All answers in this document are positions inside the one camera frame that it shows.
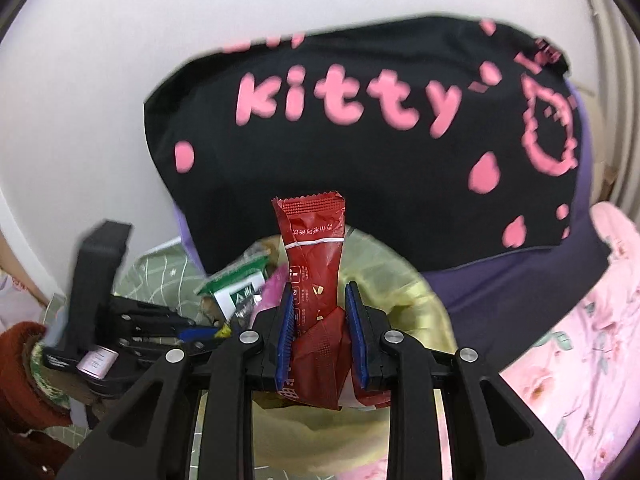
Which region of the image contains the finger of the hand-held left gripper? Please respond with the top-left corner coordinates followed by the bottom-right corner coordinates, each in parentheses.
top-left (107, 295), bottom-right (236, 358)

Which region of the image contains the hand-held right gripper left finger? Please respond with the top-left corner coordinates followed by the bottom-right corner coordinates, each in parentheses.
top-left (55, 285), bottom-right (296, 480)

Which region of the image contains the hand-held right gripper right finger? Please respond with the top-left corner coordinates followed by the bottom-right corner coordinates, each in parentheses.
top-left (344, 281), bottom-right (587, 480)

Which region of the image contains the green milk carton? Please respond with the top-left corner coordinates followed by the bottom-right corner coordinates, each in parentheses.
top-left (195, 252), bottom-right (268, 321)

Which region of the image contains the yellow-green plastic bag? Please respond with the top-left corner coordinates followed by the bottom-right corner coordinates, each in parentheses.
top-left (192, 232), bottom-right (458, 480)

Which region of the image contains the red snack wrapper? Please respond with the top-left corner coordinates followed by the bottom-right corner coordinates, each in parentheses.
top-left (271, 191), bottom-right (393, 411)

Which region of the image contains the person's left forearm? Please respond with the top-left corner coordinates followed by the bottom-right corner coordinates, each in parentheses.
top-left (0, 322), bottom-right (76, 480)

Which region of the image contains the green checked cloth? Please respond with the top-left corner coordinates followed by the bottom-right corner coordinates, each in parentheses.
top-left (40, 240), bottom-right (208, 441)

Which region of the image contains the pink wrapper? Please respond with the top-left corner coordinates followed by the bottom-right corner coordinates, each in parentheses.
top-left (260, 265), bottom-right (292, 311)

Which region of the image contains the black pillow with pink print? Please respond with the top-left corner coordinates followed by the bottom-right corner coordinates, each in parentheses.
top-left (142, 16), bottom-right (583, 273)

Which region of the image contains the black kitty fabric bag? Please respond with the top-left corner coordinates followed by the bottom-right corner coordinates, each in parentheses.
top-left (172, 75), bottom-right (613, 376)

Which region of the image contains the pink floral blanket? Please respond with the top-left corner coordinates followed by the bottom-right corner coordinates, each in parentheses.
top-left (345, 202), bottom-right (640, 480)

